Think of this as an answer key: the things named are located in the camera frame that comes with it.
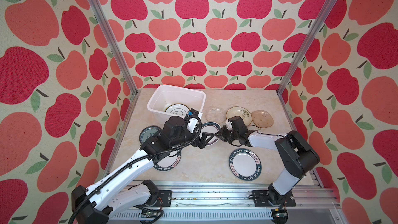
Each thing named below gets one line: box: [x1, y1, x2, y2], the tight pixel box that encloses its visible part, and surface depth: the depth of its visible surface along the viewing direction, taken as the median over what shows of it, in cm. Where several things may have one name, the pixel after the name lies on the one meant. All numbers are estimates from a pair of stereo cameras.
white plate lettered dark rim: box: [229, 147, 263, 181], surface depth 86 cm
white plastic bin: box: [146, 84, 207, 125], surface depth 103 cm
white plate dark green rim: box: [200, 121, 222, 147], surface depth 100 cm
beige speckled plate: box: [251, 109, 275, 129], surface depth 106 cm
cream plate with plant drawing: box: [225, 106, 253, 126], surface depth 109 cm
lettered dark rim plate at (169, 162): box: [152, 149, 182, 172], surface depth 86 cm
